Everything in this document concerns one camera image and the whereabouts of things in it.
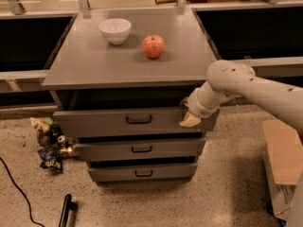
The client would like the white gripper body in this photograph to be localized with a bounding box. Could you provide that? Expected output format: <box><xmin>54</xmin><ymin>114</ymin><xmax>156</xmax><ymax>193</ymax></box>
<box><xmin>187</xmin><ymin>88</ymin><xmax>218</xmax><ymax>118</ymax></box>

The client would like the grey top drawer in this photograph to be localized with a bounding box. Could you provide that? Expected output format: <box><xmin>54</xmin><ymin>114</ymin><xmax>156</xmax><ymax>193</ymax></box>
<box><xmin>53</xmin><ymin>107</ymin><xmax>219</xmax><ymax>138</ymax></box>

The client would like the grey drawer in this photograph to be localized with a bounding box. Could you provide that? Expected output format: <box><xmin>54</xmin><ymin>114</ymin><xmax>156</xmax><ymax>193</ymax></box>
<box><xmin>53</xmin><ymin>107</ymin><xmax>219</xmax><ymax>138</ymax></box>
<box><xmin>88</xmin><ymin>163</ymin><xmax>198</xmax><ymax>183</ymax></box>
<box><xmin>76</xmin><ymin>138</ymin><xmax>205</xmax><ymax>162</ymax></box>

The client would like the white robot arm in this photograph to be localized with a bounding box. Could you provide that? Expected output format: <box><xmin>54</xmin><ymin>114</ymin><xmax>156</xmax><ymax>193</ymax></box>
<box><xmin>180</xmin><ymin>60</ymin><xmax>303</xmax><ymax>133</ymax></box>

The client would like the grey middle drawer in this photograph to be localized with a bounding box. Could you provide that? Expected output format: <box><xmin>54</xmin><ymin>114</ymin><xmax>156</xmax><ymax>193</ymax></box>
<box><xmin>76</xmin><ymin>138</ymin><xmax>205</xmax><ymax>162</ymax></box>

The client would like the grey bottom drawer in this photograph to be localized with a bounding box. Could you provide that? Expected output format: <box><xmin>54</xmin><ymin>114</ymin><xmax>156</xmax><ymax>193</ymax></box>
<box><xmin>88</xmin><ymin>163</ymin><xmax>198</xmax><ymax>183</ymax></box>

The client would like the grey drawer cabinet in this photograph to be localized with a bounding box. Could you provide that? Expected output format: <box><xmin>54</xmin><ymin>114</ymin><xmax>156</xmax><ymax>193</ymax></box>
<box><xmin>43</xmin><ymin>9</ymin><xmax>216</xmax><ymax>169</ymax></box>

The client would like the red apple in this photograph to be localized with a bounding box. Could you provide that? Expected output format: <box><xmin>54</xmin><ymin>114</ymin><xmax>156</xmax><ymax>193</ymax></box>
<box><xmin>142</xmin><ymin>34</ymin><xmax>165</xmax><ymax>59</ymax></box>

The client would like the cardboard box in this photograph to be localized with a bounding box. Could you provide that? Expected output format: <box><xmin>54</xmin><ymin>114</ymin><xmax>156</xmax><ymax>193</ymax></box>
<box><xmin>262</xmin><ymin>120</ymin><xmax>303</xmax><ymax>220</ymax></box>

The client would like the white ceramic bowl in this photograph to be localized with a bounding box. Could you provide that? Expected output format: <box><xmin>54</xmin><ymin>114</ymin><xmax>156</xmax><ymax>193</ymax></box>
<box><xmin>98</xmin><ymin>18</ymin><xmax>132</xmax><ymax>44</ymax></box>

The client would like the brown wooden stick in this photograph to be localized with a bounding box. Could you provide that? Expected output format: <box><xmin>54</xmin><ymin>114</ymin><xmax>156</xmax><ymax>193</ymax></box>
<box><xmin>154</xmin><ymin>0</ymin><xmax>189</xmax><ymax>5</ymax></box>

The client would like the pile of snack bags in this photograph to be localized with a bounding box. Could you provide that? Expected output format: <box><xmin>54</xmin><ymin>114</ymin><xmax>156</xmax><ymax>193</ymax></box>
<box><xmin>29</xmin><ymin>116</ymin><xmax>78</xmax><ymax>173</ymax></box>

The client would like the black handle bar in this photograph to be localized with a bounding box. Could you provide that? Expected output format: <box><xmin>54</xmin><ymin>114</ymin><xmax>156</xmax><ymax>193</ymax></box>
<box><xmin>59</xmin><ymin>194</ymin><xmax>78</xmax><ymax>227</ymax></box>

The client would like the black cable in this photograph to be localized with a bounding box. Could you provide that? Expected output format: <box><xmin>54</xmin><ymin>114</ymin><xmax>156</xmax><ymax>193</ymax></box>
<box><xmin>0</xmin><ymin>157</ymin><xmax>45</xmax><ymax>227</ymax></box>

